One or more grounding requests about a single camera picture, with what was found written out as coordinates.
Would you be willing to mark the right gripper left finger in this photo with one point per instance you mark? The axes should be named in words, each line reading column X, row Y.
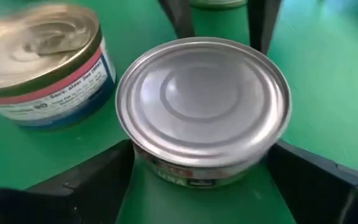
column 57, row 202

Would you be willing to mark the green tuna can silver lid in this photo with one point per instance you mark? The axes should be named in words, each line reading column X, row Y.
column 219, row 3
column 202, row 102

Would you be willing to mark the blue salmon can gold lid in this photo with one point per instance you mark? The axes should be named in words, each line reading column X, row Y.
column 39, row 56

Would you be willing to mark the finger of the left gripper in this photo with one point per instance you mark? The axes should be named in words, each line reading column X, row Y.
column 179, row 15
column 264, row 21

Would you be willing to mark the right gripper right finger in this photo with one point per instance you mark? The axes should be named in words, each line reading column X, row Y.
column 328, row 199

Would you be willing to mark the green table mat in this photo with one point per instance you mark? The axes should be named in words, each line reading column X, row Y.
column 322, row 93

